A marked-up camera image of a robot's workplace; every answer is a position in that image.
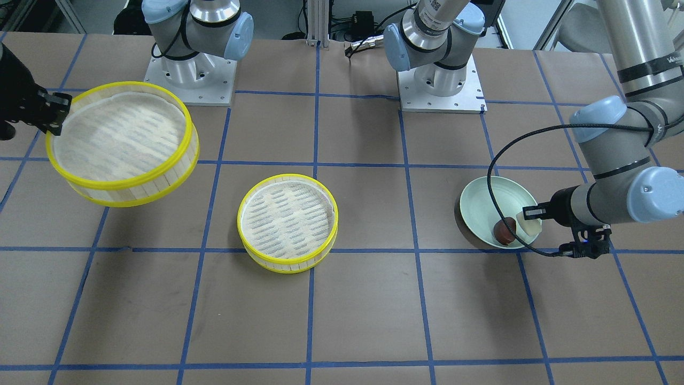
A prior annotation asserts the aluminium frame post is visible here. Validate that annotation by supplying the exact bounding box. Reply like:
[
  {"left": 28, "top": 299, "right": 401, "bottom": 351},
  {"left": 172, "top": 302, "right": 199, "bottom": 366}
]
[{"left": 305, "top": 0, "right": 331, "bottom": 50}]

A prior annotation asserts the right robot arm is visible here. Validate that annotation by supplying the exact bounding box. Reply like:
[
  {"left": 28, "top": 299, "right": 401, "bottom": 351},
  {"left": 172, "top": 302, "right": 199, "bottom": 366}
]
[{"left": 1, "top": 1, "right": 254, "bottom": 141}]

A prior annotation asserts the white bun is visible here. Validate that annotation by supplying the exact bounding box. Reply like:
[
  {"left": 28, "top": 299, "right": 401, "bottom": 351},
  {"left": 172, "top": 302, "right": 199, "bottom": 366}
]
[{"left": 516, "top": 212, "right": 542, "bottom": 243}]

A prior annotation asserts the light green plate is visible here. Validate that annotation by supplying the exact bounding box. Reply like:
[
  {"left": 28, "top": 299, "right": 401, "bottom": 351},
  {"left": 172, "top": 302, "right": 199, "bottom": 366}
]
[{"left": 458, "top": 176, "right": 540, "bottom": 249}]

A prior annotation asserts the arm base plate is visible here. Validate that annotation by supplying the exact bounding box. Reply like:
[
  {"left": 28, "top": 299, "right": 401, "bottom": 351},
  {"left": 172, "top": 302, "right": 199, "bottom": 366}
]
[
  {"left": 397, "top": 56, "right": 488, "bottom": 114},
  {"left": 143, "top": 53, "right": 238, "bottom": 107}
]

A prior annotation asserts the brown bun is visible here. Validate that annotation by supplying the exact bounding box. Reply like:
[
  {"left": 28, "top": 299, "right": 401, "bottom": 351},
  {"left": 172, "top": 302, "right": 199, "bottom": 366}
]
[{"left": 493, "top": 217, "right": 516, "bottom": 246}]

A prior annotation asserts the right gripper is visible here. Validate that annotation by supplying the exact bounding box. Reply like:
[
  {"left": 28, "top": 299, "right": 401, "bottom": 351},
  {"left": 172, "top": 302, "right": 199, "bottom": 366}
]
[{"left": 1, "top": 43, "right": 73, "bottom": 141}]

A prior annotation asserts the yellow steamer layer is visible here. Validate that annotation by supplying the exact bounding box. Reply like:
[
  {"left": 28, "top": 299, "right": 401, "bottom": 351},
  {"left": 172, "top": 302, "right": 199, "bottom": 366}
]
[
  {"left": 45, "top": 81, "right": 200, "bottom": 207},
  {"left": 236, "top": 173, "right": 339, "bottom": 274}
]

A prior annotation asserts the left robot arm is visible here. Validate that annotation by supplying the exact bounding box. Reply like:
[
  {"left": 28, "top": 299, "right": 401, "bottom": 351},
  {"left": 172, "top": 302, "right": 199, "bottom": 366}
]
[{"left": 383, "top": 1, "right": 682, "bottom": 227}]

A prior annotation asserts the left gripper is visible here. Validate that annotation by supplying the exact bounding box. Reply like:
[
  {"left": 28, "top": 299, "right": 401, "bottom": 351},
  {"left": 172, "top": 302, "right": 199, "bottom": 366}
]
[{"left": 523, "top": 186, "right": 575, "bottom": 228}]

